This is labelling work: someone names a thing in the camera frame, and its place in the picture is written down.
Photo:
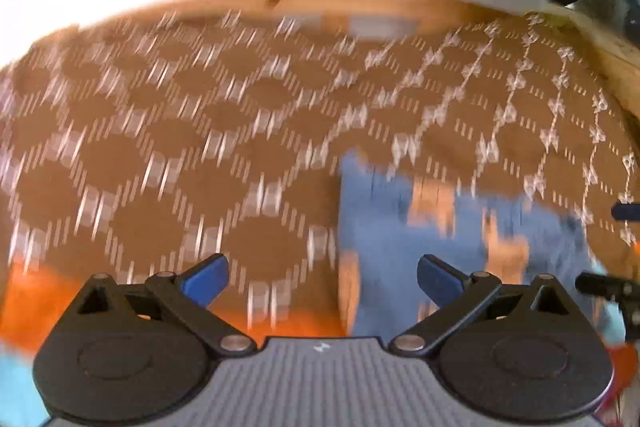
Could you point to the blue printed pants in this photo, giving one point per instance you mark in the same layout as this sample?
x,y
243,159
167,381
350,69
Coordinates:
x,y
380,227

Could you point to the colour-block blanket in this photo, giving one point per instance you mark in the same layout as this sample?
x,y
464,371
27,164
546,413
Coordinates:
x,y
45,307

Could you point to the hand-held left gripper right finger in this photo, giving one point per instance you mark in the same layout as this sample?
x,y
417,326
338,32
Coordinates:
x,y
440,279

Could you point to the wooden bed frame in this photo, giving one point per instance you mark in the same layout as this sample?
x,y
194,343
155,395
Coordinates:
x,y
310,7

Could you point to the brown patterned blanket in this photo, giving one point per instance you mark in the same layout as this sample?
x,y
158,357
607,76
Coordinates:
x,y
200,117

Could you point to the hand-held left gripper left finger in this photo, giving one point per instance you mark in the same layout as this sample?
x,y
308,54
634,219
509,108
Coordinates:
x,y
205,279

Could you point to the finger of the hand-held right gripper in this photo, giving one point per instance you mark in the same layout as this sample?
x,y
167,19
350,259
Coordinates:
x,y
607,285
627,210

